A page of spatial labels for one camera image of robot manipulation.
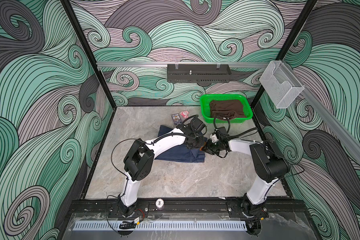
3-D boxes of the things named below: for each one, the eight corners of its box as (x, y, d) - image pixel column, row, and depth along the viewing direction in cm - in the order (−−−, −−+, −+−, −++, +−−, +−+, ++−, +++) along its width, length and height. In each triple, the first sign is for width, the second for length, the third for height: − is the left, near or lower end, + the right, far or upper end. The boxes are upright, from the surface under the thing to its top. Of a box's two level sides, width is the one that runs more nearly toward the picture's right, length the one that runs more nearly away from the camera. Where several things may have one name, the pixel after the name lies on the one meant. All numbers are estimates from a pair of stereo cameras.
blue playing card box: (174, 125, 111) (174, 123, 109) (171, 116, 117) (171, 114, 115) (182, 123, 112) (182, 121, 110) (178, 114, 118) (178, 112, 116)
